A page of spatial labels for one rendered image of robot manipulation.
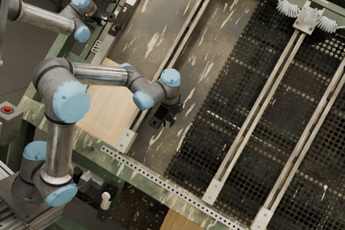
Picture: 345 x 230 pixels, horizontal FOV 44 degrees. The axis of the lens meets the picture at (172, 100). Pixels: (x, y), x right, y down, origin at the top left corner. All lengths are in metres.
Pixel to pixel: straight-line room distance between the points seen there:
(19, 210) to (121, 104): 0.89
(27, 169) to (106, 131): 0.80
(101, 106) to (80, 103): 1.10
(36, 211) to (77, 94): 0.63
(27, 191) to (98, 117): 0.79
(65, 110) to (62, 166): 0.28
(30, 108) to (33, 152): 0.89
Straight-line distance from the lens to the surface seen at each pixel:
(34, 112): 2.52
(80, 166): 2.43
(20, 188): 1.77
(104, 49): 2.44
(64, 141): 1.43
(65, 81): 1.31
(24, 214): 1.76
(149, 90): 1.60
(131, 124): 2.30
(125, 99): 2.38
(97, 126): 2.40
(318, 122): 2.27
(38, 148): 1.68
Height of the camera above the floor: 2.38
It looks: 31 degrees down
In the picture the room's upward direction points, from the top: 22 degrees clockwise
